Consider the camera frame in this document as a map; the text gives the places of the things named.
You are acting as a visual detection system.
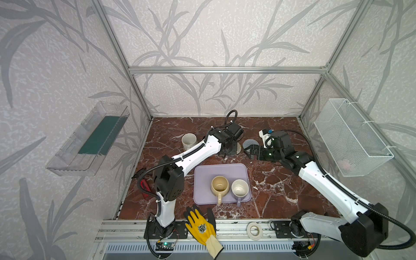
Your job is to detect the grey blue round coaster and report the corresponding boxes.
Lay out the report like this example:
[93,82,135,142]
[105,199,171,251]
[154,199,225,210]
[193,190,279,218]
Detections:
[242,139,259,150]

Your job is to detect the white mug lavender handle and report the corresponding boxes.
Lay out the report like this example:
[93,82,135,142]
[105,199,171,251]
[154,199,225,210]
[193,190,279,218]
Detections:
[231,179,249,207]

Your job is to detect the white speckled mug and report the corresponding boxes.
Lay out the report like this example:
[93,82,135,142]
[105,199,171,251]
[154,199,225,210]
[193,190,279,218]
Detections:
[182,133,197,151]

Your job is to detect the beige ceramic mug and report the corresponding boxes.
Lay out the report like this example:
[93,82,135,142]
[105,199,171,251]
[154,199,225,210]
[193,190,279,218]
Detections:
[210,175,230,205]

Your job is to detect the multicolour woven round coaster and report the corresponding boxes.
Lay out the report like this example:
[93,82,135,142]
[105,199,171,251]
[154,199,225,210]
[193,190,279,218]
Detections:
[236,143,242,155]

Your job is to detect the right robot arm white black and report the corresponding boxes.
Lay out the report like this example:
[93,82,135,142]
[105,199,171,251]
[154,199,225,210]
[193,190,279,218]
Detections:
[242,130,416,257]

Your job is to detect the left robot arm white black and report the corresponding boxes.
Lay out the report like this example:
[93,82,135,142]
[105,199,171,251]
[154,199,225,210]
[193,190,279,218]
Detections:
[133,122,244,229]

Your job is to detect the lavender plastic tray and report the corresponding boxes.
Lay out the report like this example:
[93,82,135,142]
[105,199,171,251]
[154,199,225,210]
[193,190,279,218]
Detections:
[193,164,249,205]

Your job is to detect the black glove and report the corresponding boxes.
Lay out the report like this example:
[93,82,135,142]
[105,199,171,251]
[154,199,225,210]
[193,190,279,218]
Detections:
[183,204,216,232]

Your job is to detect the white tape roll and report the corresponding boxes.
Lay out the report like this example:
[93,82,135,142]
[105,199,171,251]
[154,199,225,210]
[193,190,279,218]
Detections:
[246,222,263,241]

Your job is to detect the yellow work glove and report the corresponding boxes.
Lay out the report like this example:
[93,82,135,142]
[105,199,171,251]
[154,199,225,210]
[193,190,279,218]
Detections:
[184,206,224,260]

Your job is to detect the red black pliers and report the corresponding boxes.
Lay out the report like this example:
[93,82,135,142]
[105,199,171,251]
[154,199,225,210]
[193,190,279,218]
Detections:
[131,168,151,199]

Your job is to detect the green circuit board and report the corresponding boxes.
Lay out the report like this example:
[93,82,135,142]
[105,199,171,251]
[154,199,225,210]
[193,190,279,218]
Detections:
[156,242,176,251]

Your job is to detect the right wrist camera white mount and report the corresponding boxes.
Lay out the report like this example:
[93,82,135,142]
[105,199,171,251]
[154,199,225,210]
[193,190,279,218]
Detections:
[259,128,273,140]

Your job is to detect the white wire mesh basket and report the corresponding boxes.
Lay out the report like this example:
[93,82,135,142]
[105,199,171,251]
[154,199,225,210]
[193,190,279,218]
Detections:
[314,99,394,177]

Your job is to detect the clear plastic wall shelf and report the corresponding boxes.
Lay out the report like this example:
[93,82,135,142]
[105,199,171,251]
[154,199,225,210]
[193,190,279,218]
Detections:
[46,101,130,177]

